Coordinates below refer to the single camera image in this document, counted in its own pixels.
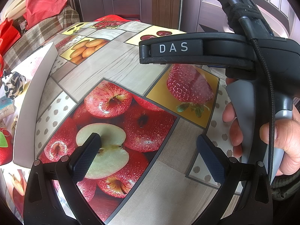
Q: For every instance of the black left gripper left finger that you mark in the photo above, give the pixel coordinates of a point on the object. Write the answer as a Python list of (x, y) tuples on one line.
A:
[(41, 204)]

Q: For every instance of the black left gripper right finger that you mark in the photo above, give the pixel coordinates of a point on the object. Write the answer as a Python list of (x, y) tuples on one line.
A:
[(255, 204)]

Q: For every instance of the black white patterned cloth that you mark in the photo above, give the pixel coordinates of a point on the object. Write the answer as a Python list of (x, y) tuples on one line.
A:
[(14, 84)]

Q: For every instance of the red plush apple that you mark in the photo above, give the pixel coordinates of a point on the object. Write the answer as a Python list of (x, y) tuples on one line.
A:
[(6, 146)]

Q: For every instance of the fruit print tablecloth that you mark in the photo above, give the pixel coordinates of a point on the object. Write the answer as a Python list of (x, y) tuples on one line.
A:
[(147, 170)]

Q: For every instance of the white cardboard box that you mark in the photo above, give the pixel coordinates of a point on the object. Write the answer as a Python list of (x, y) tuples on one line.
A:
[(36, 69)]

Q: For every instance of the plaid blanket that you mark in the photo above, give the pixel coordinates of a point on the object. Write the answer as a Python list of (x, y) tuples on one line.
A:
[(37, 35)]

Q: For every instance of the shiny red tote bag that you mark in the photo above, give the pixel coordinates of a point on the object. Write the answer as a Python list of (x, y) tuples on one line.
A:
[(8, 36)]

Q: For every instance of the cream foam roll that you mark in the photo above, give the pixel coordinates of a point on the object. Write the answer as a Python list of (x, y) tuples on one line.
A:
[(13, 11)]

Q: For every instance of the dark red fabric bag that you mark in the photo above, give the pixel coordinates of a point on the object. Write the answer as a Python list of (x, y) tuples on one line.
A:
[(38, 10)]

